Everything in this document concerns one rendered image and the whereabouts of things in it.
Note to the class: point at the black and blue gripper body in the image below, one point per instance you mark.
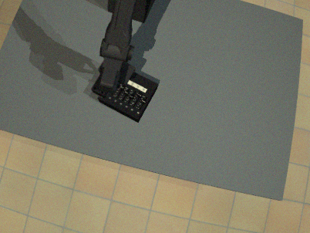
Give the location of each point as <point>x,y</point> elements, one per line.
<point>129,69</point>

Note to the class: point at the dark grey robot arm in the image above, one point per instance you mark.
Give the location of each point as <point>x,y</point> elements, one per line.
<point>115,46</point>

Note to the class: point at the black lighting desk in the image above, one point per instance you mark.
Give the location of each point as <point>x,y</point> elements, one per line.
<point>132,99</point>

